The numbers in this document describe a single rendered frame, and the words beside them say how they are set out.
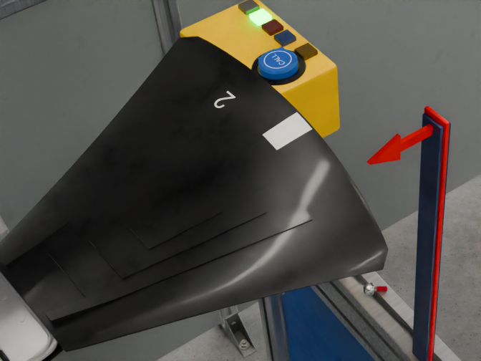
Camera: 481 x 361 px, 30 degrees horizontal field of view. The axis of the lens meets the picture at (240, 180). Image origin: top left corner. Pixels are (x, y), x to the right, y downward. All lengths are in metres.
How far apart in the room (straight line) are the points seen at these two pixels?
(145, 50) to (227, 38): 0.47
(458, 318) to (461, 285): 0.09
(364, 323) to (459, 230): 1.20
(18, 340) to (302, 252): 0.19
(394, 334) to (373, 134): 0.95
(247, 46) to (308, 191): 0.36
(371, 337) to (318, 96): 0.27
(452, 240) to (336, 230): 1.56
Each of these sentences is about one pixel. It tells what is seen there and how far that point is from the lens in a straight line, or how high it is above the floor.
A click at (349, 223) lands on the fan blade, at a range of 0.61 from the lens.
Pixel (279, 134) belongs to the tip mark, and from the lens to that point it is 0.63.
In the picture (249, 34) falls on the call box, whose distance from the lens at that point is 0.97.
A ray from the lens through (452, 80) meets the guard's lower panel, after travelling 1.93.
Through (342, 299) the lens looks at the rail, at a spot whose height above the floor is 0.83.
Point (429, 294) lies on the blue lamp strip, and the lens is 0.82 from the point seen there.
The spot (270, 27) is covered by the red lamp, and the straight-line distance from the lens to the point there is 0.96.
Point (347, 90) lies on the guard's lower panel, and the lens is 1.73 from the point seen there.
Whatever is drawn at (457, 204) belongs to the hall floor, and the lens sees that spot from 2.23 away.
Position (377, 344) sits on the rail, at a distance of 0.99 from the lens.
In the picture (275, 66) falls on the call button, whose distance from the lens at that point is 0.90.
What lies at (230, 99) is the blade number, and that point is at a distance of 0.65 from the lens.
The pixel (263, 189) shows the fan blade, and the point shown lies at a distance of 0.60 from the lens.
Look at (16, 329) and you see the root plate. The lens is 0.58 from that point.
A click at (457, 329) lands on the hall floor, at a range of 2.00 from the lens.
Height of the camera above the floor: 1.65
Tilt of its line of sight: 46 degrees down
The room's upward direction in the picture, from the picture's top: 9 degrees counter-clockwise
